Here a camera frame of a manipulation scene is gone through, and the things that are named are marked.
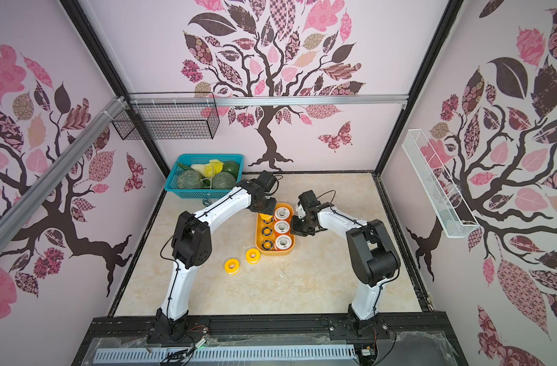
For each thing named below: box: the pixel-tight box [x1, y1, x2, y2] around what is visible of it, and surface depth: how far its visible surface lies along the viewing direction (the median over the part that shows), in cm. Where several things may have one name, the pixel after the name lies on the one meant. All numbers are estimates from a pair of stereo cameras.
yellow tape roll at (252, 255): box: [244, 247, 261, 265], surface depth 91 cm
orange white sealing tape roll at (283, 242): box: [274, 234, 293, 251], surface depth 91 cm
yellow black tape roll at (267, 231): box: [260, 226, 274, 238], surface depth 99 cm
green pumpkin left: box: [177, 170, 203, 190], surface depth 105 cm
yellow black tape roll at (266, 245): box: [260, 239, 274, 251], surface depth 94 cm
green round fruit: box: [222, 160, 240, 178], surface depth 113 cm
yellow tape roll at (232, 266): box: [223, 257, 241, 276], surface depth 89 cm
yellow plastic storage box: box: [254, 202, 296, 256], surface depth 94 cm
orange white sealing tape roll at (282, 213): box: [273, 206, 291, 221], surface depth 100 cm
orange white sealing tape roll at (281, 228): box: [273, 219, 291, 238], surface depth 96 cm
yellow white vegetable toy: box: [190, 159, 224, 178], surface depth 116 cm
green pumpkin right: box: [212, 171, 236, 190], surface depth 106 cm
